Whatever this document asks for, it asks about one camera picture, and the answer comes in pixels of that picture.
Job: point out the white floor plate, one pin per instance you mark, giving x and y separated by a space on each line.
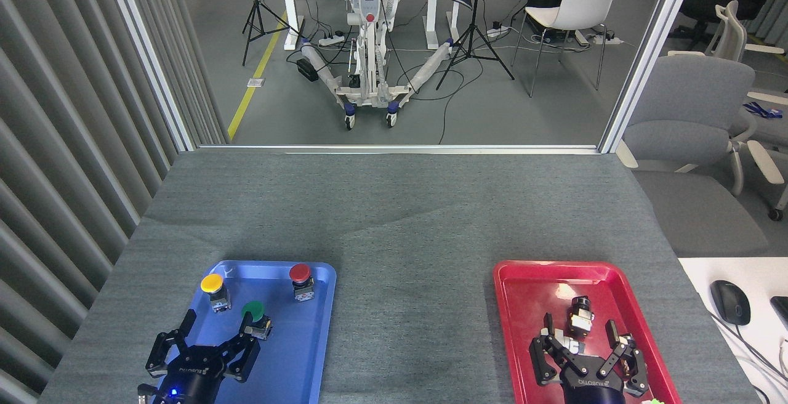
255 82

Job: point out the black tripod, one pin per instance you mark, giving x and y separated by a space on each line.
473 34
256 19

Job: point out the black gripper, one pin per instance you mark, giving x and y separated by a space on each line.
194 379
592 385

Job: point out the red plastic tray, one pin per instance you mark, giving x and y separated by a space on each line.
529 293

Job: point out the white side desk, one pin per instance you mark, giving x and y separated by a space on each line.
708 268

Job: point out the black flat device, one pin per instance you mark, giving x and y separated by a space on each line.
782 311

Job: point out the white plastic chair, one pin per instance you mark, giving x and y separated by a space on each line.
582 4

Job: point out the white power strip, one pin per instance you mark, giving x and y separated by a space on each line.
497 31
606 39
330 40

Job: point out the green push button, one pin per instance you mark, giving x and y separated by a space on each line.
253 311

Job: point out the silver post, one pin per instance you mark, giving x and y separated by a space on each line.
148 53
649 53

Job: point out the small green white object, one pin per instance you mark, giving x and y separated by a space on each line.
654 401

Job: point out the grey chair with white armrest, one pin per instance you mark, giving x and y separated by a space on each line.
766 164

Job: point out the black computer mouse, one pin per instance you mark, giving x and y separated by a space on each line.
731 302

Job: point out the yellow push button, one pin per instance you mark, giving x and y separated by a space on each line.
212 283

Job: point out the black power adapter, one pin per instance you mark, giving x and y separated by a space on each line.
306 70

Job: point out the blue plastic tray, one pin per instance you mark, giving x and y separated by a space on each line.
295 348

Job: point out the white desk leg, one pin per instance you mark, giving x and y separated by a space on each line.
434 19
290 16

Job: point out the white orange switch block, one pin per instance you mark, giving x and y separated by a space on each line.
572 346

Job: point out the grey office chair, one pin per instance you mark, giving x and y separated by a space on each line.
689 102

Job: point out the white frame office chair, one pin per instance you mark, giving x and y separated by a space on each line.
731 31

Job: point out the red push button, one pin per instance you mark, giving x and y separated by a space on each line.
300 273

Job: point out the black selector switch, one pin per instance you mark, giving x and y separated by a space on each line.
580 318

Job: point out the silver horizontal rail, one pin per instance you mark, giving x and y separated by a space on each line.
400 148

